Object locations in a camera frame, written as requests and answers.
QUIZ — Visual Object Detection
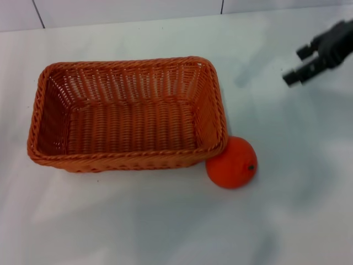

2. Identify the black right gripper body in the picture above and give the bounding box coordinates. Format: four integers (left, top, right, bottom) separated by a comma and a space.
311, 19, 353, 67

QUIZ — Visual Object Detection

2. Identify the orange fruit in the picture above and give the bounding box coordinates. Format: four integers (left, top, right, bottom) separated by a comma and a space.
205, 135, 259, 190

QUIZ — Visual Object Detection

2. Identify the orange woven rectangular basket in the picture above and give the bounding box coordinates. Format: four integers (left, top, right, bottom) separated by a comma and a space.
26, 56, 229, 174

